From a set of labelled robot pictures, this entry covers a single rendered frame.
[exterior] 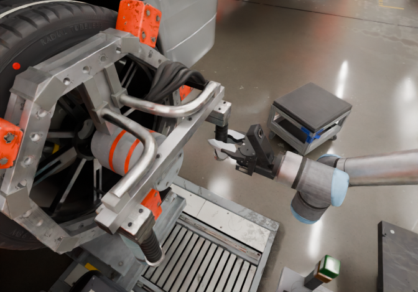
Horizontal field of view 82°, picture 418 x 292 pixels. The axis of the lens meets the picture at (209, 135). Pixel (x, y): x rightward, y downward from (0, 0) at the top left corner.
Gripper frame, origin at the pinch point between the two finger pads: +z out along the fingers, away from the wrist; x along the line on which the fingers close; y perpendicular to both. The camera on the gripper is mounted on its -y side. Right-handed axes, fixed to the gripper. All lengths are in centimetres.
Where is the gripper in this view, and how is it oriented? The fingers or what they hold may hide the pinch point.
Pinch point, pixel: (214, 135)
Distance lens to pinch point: 71.5
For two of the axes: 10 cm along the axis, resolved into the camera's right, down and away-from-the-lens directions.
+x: 4.7, -6.4, 6.1
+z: -8.8, -3.4, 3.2
